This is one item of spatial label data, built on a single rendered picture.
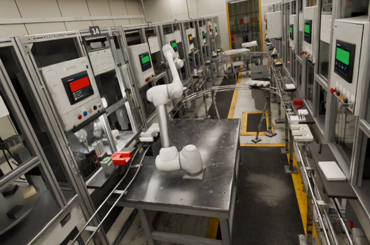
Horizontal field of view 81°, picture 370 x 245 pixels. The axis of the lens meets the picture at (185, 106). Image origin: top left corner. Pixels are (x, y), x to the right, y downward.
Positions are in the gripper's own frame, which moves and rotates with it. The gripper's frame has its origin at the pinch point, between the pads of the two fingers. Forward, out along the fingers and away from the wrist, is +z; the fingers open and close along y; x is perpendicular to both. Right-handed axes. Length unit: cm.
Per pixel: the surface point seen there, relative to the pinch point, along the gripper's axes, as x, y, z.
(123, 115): -62, 25, 17
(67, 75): -103, -49, -30
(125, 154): -104, 32, -31
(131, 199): -129, 55, -48
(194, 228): -105, 134, -63
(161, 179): -100, 63, -54
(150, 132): -64, 45, -18
